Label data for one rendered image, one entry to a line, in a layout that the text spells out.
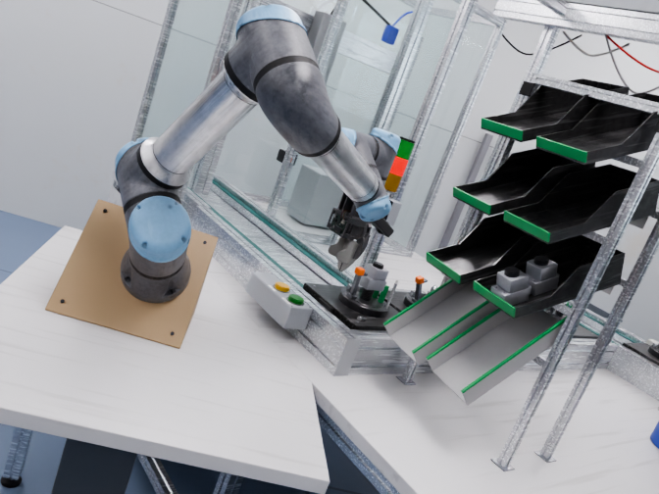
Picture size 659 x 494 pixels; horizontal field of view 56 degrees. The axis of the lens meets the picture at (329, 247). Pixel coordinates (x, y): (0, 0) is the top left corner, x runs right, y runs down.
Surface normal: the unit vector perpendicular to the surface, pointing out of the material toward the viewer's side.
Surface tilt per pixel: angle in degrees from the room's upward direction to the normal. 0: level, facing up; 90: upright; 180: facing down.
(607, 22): 90
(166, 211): 51
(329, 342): 90
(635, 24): 90
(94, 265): 45
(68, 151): 90
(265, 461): 0
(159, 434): 0
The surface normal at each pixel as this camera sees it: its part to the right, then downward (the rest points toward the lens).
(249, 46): -0.67, -0.04
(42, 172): 0.12, 0.29
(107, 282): 0.28, -0.45
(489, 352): -0.36, -0.77
